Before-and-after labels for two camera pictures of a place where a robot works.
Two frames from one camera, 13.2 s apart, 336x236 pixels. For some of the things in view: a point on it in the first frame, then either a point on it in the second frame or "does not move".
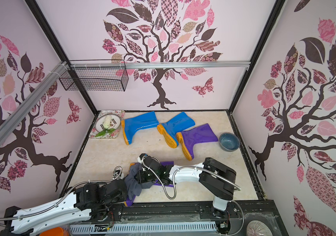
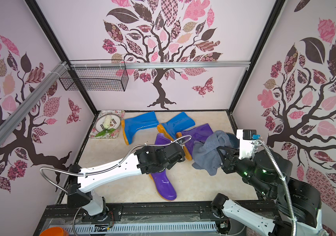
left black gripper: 123,198 -> 172,164
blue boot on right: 175,125 does not move
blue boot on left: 130,126 does not move
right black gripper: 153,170 -> 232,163
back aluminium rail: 143,65 does not move
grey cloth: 134,187 -> 206,156
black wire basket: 98,75 does not move
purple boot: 129,200 -> 162,181
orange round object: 56,231 does not move
